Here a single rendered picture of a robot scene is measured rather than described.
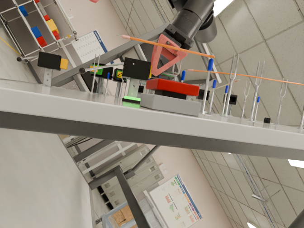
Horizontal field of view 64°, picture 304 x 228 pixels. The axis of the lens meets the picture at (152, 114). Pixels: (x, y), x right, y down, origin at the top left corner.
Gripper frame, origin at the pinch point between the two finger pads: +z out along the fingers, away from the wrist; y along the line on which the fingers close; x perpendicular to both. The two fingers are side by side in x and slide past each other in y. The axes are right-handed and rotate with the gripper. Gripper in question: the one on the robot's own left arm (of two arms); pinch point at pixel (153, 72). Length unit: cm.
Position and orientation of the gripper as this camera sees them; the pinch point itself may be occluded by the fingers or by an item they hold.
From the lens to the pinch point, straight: 54.1
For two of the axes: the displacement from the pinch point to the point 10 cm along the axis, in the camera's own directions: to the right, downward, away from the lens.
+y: -1.2, -0.8, 9.9
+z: -5.7, 8.2, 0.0
